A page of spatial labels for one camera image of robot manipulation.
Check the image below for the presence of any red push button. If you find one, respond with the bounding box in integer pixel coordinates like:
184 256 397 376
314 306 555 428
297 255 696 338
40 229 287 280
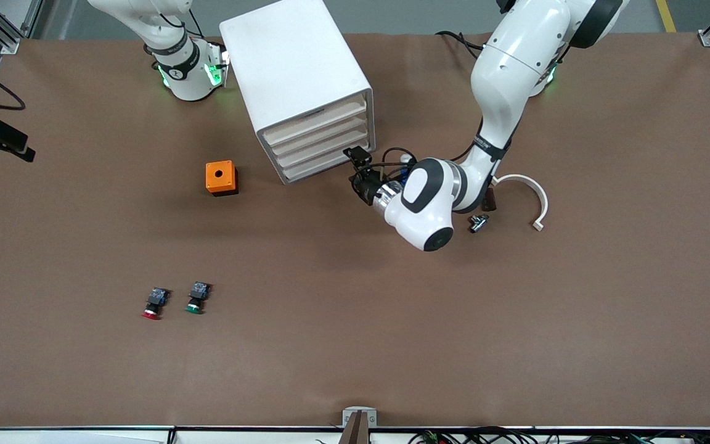
142 287 171 321

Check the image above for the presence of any green push button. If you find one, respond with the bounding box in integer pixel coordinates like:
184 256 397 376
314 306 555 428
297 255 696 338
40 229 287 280
184 282 211 315

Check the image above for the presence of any brown paper table cover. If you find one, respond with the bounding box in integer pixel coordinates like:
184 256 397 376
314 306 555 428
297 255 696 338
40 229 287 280
0 31 710 429

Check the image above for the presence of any orange box with hole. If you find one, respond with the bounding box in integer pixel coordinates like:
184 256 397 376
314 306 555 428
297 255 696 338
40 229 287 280
205 160 239 197

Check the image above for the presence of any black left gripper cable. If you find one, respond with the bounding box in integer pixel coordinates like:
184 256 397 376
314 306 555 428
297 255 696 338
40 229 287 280
367 146 418 183

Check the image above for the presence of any white half ring clamp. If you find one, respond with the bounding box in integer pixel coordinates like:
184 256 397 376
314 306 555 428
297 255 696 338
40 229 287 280
492 174 549 232

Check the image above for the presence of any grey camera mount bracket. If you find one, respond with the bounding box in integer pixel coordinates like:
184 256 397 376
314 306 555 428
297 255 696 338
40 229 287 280
342 407 378 444

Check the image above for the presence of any black cable bundle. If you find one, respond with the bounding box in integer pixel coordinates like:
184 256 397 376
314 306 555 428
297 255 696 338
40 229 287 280
410 425 710 444

